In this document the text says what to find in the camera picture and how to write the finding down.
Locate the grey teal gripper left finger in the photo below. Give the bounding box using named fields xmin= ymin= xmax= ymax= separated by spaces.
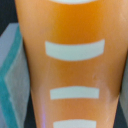
xmin=0 ymin=23 xmax=30 ymax=128

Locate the grey teal gripper right finger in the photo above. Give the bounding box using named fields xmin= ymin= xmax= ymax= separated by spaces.
xmin=117 ymin=56 xmax=128 ymax=128

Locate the orange bread loaf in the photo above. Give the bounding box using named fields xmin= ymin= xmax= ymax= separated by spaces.
xmin=15 ymin=0 xmax=128 ymax=128

